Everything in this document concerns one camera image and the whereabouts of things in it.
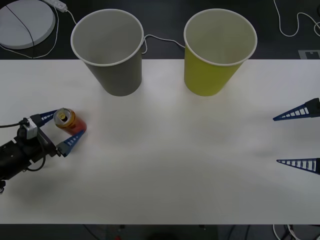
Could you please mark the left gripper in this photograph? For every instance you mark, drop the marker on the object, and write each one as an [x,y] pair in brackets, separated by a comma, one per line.
[42,146]

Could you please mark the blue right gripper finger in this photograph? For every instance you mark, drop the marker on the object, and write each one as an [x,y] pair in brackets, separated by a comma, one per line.
[310,164]
[308,110]

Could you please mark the red and yellow drink can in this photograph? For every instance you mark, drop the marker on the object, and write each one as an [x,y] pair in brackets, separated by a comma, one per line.
[70,122]

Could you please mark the grey floor plate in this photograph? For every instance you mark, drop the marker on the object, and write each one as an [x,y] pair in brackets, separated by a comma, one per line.
[310,54]

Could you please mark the grey plastic waste bin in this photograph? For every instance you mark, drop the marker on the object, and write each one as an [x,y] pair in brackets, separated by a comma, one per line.
[120,80]

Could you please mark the yellow-green plastic waste bin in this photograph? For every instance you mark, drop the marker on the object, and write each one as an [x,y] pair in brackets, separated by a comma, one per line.
[207,77]

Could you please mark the round white disc base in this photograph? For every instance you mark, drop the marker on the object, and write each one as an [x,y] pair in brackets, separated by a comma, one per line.
[17,30]

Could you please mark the white power strip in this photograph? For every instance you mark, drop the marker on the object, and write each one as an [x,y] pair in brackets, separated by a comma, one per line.
[56,4]

